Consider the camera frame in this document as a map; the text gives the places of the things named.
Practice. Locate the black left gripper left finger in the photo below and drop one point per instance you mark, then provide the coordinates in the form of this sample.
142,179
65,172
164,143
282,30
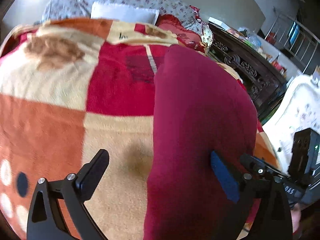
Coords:
45,219

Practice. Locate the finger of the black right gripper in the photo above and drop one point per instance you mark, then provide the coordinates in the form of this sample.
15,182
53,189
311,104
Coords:
261,168

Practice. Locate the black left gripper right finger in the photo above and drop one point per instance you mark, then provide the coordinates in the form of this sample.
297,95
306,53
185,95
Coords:
273,218

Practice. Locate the dark red fleece garment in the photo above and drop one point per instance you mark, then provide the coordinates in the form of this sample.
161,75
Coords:
199,109

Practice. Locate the right hand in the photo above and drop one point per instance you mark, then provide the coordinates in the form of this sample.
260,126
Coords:
295,216

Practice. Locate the dark carved wooden headboard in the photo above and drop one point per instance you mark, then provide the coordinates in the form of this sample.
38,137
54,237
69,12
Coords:
264,84

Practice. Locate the metal rack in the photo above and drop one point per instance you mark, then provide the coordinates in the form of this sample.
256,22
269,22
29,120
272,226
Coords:
290,34

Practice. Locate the red orange cream blanket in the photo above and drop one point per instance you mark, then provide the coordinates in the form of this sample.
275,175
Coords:
69,88

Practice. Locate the red embroidered pillow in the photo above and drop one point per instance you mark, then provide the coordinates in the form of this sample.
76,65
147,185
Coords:
185,36

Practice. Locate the floral quilt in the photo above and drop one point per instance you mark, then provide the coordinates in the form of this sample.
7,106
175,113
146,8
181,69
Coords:
188,16

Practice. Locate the white pillow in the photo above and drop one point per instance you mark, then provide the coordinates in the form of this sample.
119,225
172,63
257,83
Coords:
125,13

